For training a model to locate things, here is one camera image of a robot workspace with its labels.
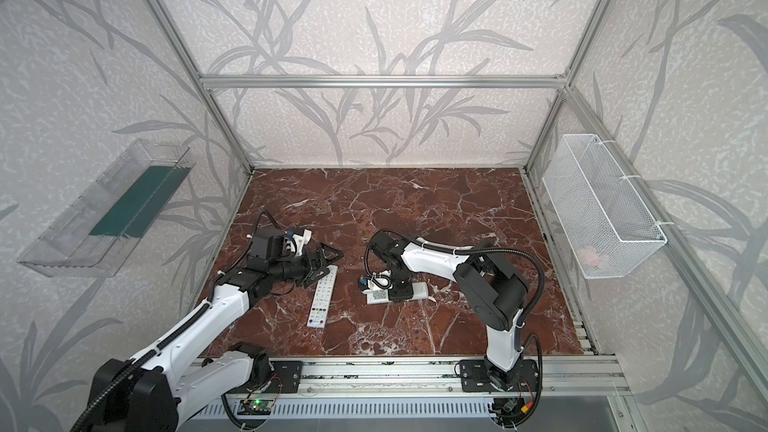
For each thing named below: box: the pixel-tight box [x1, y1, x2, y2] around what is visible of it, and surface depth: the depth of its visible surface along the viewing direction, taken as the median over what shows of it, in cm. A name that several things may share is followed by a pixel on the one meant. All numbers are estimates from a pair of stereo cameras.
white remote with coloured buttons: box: [307, 265, 338, 329], surface depth 86 cm
